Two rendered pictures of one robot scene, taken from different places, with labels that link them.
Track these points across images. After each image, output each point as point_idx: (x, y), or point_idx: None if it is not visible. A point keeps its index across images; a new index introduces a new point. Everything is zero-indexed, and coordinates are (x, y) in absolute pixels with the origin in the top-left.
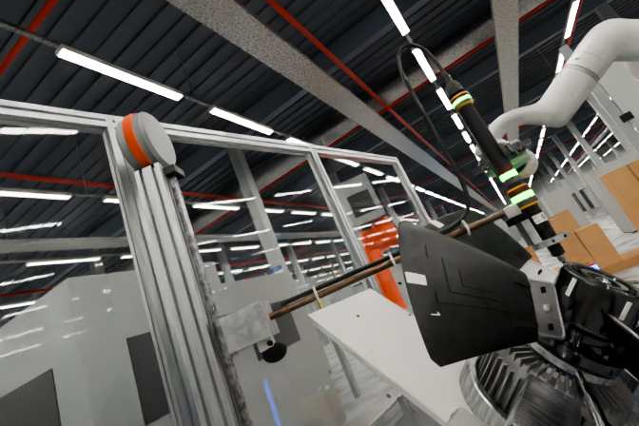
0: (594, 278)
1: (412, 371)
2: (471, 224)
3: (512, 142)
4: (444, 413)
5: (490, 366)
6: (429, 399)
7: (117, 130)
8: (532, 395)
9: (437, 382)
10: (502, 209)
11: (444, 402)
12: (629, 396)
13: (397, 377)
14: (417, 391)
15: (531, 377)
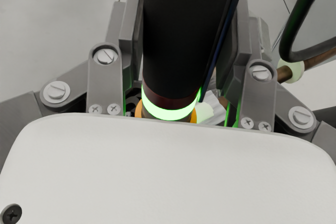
0: (132, 115)
1: (335, 89)
2: (277, 68)
3: (64, 113)
4: (287, 85)
5: None
6: (301, 81)
7: None
8: (212, 75)
9: (310, 106)
10: (212, 92)
11: (293, 93)
12: None
13: (334, 67)
14: (313, 77)
15: (216, 92)
